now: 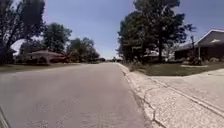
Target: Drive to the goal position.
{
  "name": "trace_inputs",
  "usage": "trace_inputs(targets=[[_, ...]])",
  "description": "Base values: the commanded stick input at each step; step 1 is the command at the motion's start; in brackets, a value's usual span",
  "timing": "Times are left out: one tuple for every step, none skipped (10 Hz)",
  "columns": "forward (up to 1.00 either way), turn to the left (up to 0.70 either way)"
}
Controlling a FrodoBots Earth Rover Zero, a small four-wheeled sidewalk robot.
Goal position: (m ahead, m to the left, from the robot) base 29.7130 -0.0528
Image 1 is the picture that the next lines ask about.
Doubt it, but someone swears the clump of green trees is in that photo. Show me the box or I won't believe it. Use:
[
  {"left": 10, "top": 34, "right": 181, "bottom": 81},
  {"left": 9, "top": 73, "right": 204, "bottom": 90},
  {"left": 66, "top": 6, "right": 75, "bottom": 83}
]
[{"left": 65, "top": 37, "right": 101, "bottom": 64}]

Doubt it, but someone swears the grey asphalt road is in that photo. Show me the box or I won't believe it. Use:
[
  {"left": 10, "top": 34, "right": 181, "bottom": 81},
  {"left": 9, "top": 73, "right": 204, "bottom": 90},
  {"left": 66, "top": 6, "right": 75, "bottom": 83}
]
[{"left": 0, "top": 62, "right": 152, "bottom": 128}]

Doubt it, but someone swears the group of tall dark trees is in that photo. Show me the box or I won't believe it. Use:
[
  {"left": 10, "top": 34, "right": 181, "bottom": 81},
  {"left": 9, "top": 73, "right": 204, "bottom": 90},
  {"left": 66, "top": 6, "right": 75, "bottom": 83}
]
[{"left": 116, "top": 0, "right": 198, "bottom": 65}]

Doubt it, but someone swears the grass verge beside kerb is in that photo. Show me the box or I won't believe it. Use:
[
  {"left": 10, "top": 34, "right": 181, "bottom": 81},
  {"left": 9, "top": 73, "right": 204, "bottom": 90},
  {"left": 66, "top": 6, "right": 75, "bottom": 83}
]
[{"left": 123, "top": 61, "right": 224, "bottom": 77}]

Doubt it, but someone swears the round green tree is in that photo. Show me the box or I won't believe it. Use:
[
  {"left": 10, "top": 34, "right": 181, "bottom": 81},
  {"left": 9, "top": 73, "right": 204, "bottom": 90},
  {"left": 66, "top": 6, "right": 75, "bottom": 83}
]
[{"left": 42, "top": 22, "right": 73, "bottom": 55}]

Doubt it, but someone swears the pale concrete kerb strip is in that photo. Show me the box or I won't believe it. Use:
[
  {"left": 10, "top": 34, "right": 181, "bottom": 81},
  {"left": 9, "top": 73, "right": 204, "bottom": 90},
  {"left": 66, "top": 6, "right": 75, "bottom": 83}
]
[{"left": 117, "top": 62, "right": 224, "bottom": 128}]

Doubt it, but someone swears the low house with red front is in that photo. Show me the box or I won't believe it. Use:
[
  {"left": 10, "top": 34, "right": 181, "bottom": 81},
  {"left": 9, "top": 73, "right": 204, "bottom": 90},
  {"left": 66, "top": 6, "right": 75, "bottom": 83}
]
[{"left": 25, "top": 49, "right": 70, "bottom": 65}]

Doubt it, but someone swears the grass across the road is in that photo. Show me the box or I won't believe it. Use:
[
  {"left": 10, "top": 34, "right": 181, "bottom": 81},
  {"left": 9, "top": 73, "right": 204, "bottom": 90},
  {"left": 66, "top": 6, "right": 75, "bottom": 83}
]
[{"left": 0, "top": 62, "right": 84, "bottom": 75}]

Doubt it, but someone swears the pale concrete driveway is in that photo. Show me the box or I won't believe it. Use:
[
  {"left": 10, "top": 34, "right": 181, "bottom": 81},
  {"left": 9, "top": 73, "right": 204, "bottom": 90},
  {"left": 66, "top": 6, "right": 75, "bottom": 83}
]
[{"left": 149, "top": 68, "right": 224, "bottom": 115}]

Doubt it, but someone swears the house with pale gable roof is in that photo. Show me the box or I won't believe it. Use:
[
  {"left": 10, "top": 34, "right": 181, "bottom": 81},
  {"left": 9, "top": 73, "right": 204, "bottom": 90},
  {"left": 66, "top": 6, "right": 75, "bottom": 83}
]
[{"left": 173, "top": 28, "right": 224, "bottom": 63}]

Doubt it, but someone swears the tall dark tree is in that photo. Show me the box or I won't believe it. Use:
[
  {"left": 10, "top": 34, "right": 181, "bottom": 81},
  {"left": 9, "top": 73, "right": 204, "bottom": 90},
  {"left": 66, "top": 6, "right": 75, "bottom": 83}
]
[{"left": 0, "top": 0, "right": 46, "bottom": 66}]

